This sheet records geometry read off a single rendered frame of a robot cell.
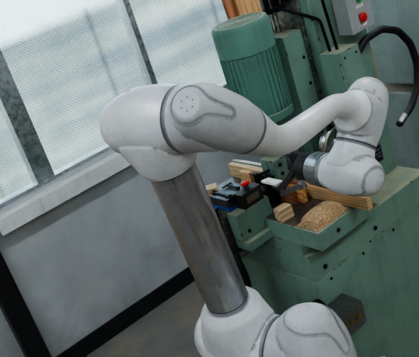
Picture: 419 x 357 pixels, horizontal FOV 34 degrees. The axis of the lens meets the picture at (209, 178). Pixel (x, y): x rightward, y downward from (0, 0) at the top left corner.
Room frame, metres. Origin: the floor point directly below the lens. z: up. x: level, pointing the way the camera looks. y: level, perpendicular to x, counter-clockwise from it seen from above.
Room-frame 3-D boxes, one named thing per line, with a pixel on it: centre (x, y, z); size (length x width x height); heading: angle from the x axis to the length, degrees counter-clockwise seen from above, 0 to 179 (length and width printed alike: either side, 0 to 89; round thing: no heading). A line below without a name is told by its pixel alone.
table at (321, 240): (1.97, -0.13, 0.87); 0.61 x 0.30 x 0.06; 31
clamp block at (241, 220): (1.93, -0.06, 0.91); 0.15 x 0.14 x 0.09; 31
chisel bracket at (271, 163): (2.03, -0.25, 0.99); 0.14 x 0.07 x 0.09; 121
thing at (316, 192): (1.97, -0.26, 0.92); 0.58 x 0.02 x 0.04; 31
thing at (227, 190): (1.92, -0.06, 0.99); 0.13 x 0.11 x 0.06; 31
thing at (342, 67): (2.00, -0.49, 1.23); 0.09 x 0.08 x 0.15; 121
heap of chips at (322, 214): (1.77, -0.28, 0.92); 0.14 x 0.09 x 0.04; 121
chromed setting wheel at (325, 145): (1.98, -0.41, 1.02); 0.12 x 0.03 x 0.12; 121
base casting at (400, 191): (2.09, -0.33, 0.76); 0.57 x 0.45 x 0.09; 121
